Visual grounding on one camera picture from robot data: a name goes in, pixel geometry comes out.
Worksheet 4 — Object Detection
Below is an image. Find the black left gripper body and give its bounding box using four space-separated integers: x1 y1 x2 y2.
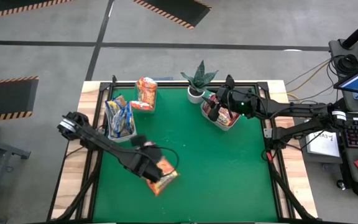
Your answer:
131 134 164 184

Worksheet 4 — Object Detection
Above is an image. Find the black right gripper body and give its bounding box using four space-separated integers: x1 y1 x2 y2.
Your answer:
208 74 259 123

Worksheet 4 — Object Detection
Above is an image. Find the red Maruchan noodle packet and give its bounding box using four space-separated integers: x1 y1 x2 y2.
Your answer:
202 94 217 116
218 107 241 127

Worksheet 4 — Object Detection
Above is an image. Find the light grey plastic bin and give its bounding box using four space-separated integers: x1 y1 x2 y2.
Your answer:
200 91 242 131

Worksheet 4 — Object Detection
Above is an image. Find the white plant pot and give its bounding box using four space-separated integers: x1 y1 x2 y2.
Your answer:
187 85 206 105

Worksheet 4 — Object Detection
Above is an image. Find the green snake plant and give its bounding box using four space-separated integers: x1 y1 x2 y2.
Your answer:
180 60 219 94

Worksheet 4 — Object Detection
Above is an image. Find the teal translucent plastic bin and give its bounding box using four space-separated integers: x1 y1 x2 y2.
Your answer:
134 79 158 114

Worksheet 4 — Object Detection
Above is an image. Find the green table mat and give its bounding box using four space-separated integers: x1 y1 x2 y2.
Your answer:
92 86 279 223

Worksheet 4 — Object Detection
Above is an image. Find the white labelled paper sheet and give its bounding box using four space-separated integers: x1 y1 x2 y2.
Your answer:
306 130 341 158

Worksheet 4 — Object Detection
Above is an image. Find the black hazard-striped floor mat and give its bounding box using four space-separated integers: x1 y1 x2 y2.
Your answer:
0 75 40 122
131 0 213 30
0 0 74 21

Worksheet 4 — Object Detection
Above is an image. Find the grey operator desk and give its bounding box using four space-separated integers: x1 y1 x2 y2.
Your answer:
328 39 358 200

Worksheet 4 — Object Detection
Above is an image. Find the grey side stand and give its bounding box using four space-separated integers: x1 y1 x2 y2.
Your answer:
0 133 31 224

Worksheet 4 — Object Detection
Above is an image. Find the white bin with handle holes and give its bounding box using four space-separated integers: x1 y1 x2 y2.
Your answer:
104 94 138 144

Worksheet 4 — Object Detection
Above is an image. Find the grey floor cable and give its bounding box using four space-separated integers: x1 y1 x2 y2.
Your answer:
285 58 332 86

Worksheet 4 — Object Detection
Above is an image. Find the orange floor cable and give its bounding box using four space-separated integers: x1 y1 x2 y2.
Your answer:
287 63 333 94

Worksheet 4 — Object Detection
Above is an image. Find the black coiled cable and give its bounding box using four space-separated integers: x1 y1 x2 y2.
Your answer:
334 53 358 75

